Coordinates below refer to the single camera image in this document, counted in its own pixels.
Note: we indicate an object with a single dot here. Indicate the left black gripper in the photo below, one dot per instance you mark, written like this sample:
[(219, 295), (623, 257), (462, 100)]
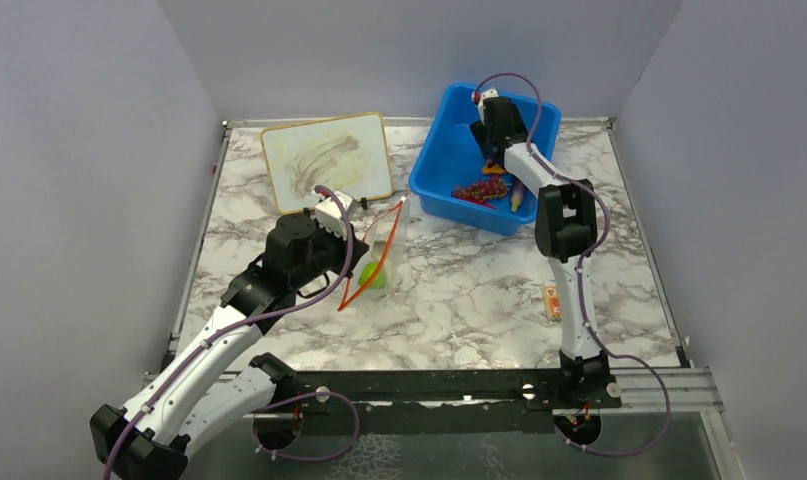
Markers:
[(359, 249)]

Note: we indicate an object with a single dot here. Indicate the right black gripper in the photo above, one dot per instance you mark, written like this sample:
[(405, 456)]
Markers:
[(478, 132)]

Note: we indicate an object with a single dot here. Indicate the clear zip top bag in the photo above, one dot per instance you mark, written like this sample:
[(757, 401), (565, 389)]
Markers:
[(386, 237)]

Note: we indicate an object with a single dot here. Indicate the green lime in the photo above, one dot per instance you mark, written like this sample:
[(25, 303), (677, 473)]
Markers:
[(373, 276)]

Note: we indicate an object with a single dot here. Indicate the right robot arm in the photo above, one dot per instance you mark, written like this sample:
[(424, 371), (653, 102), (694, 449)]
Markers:
[(565, 233)]

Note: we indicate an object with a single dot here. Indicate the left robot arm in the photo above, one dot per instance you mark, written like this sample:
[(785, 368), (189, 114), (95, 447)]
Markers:
[(157, 431)]

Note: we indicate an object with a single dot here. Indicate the orange food piece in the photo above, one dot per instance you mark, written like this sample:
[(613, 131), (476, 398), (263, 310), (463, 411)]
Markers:
[(493, 168)]

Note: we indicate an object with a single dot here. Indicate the red grape bunch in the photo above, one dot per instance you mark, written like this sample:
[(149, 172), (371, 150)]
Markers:
[(480, 191)]

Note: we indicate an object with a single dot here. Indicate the blue plastic bin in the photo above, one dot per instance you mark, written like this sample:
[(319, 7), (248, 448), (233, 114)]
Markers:
[(451, 158)]

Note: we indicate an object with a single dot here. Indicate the purple eggplant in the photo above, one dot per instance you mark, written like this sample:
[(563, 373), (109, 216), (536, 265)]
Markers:
[(517, 195)]

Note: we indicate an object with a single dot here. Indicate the red chili pepper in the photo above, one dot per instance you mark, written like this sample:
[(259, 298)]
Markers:
[(483, 203)]

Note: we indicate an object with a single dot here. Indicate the small whiteboard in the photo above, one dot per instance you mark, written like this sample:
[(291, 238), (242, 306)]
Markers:
[(347, 154)]

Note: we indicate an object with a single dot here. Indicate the orange snack packet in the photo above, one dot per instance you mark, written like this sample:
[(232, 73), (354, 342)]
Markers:
[(551, 301)]

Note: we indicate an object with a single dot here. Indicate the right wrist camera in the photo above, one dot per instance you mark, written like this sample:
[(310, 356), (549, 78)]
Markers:
[(480, 98)]

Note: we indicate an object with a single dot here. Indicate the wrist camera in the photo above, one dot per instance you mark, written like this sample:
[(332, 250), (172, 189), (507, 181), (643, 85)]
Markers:
[(480, 98), (333, 213)]

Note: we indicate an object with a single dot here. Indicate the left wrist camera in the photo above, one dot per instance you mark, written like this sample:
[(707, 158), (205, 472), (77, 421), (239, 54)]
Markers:
[(333, 213)]

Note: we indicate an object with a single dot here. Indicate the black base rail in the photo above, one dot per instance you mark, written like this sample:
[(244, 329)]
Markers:
[(415, 402)]

